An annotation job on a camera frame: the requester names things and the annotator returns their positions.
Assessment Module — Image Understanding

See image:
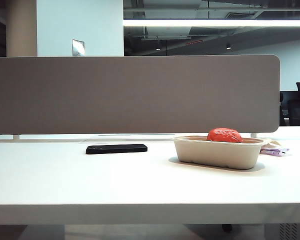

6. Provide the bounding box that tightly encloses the orange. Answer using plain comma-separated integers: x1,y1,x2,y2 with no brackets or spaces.
206,127,243,144

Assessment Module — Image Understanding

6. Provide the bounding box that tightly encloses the beige paper lunchbox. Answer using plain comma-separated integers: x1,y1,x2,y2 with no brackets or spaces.
171,135,268,171

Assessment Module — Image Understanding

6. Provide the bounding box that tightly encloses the grey fabric desk divider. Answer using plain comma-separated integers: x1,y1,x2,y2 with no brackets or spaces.
0,54,281,137

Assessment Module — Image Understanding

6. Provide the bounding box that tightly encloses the black smartphone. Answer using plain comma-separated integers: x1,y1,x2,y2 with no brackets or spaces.
85,143,148,155

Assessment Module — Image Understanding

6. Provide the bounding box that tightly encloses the beige crumpled paper item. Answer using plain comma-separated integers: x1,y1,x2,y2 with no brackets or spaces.
265,138,282,147

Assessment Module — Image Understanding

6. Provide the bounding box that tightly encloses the purple white snack packet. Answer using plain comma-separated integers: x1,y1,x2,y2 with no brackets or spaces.
260,146,290,157

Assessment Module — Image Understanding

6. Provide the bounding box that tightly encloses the white vented cabinet panel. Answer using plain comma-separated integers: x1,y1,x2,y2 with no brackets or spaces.
278,223,299,240

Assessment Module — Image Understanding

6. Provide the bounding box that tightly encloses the silver wall switch plate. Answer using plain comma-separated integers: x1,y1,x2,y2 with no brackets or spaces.
71,39,85,57

